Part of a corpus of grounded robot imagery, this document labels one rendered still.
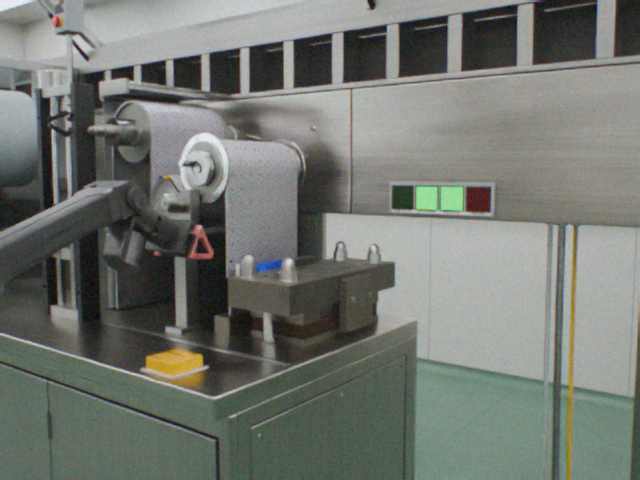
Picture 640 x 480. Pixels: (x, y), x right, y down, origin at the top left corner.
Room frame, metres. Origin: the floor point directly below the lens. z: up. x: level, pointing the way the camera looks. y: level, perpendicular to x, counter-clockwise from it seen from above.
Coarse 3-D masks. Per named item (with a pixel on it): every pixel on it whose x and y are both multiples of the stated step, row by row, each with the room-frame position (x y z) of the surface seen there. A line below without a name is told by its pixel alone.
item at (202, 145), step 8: (200, 144) 1.36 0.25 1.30; (208, 144) 1.34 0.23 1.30; (216, 152) 1.33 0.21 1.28; (216, 160) 1.33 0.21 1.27; (296, 160) 1.53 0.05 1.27; (184, 168) 1.39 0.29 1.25; (216, 168) 1.33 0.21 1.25; (216, 176) 1.33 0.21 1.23; (208, 184) 1.34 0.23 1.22; (216, 184) 1.33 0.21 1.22; (200, 192) 1.36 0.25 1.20; (208, 192) 1.34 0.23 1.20; (224, 192) 1.37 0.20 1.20
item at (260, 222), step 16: (240, 192) 1.36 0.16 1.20; (256, 192) 1.40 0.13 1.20; (272, 192) 1.44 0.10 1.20; (288, 192) 1.49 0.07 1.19; (240, 208) 1.36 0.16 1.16; (256, 208) 1.40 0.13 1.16; (272, 208) 1.44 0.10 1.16; (288, 208) 1.49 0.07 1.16; (240, 224) 1.36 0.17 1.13; (256, 224) 1.40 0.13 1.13; (272, 224) 1.44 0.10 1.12; (288, 224) 1.49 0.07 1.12; (240, 240) 1.35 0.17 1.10; (256, 240) 1.40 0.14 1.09; (272, 240) 1.44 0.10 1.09; (288, 240) 1.49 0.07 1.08; (240, 256) 1.35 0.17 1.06; (256, 256) 1.40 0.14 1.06; (272, 256) 1.44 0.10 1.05; (288, 256) 1.49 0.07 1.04
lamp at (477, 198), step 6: (468, 192) 1.35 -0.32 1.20; (474, 192) 1.34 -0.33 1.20; (480, 192) 1.33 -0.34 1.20; (486, 192) 1.32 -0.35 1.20; (468, 198) 1.35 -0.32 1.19; (474, 198) 1.34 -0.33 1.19; (480, 198) 1.33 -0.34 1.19; (486, 198) 1.32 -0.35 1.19; (468, 204) 1.35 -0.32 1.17; (474, 204) 1.34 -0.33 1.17; (480, 204) 1.33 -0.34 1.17; (486, 204) 1.32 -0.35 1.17; (468, 210) 1.35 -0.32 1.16; (474, 210) 1.34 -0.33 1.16; (480, 210) 1.33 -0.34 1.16; (486, 210) 1.32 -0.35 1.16
